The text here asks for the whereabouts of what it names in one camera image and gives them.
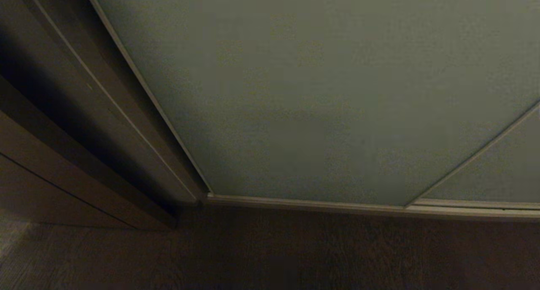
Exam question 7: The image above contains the pale metal floor track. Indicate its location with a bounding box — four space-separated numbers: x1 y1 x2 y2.
206 193 540 220

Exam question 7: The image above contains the brown wooden wardrobe frame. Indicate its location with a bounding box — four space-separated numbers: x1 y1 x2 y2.
0 0 210 231

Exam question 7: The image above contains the grey-green sliding wardrobe door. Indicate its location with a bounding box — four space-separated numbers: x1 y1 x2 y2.
83 0 540 208
415 101 540 210

